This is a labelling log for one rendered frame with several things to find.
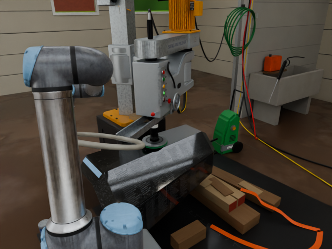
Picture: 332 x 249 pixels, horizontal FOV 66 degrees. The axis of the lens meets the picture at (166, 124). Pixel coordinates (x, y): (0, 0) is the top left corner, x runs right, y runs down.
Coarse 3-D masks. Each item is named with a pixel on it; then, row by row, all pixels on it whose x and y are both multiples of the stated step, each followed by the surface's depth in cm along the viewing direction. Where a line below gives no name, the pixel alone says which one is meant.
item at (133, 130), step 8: (168, 112) 222; (136, 120) 195; (144, 120) 206; (152, 120) 194; (160, 120) 207; (128, 128) 184; (136, 128) 191; (144, 128) 183; (128, 136) 177; (136, 136) 174
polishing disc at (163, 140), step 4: (148, 136) 223; (160, 136) 223; (164, 136) 222; (144, 140) 216; (148, 140) 216; (160, 140) 215; (164, 140) 215; (148, 144) 209; (152, 144) 209; (156, 144) 209; (160, 144) 209
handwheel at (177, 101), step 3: (177, 93) 206; (174, 96) 203; (174, 99) 202; (177, 99) 207; (171, 102) 210; (174, 102) 203; (177, 102) 207; (174, 105) 204; (177, 105) 214; (174, 108) 205; (177, 108) 212
